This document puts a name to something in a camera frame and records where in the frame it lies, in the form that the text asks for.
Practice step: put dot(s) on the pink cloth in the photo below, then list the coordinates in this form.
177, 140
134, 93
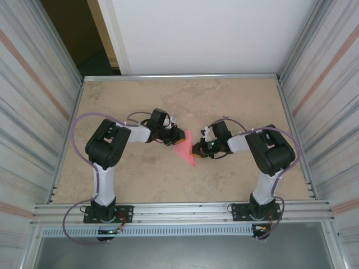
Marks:
186, 152

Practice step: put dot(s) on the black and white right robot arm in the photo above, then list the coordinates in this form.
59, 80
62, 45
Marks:
269, 154

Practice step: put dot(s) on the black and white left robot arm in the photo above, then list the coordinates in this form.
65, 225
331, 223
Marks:
106, 145

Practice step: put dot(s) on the long aluminium table edge rail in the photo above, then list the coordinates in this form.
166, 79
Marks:
182, 77

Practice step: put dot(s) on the wide aluminium mounting rail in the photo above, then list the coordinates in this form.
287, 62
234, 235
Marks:
182, 210

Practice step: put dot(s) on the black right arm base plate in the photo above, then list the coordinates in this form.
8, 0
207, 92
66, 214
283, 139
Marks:
238, 213

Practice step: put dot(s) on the aluminium table side rail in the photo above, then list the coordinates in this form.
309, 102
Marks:
75, 112
289, 112

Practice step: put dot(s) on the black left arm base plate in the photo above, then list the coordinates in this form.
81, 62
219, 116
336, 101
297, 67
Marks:
126, 214

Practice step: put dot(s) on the aluminium corner post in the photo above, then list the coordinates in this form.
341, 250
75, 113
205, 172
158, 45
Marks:
304, 42
57, 42

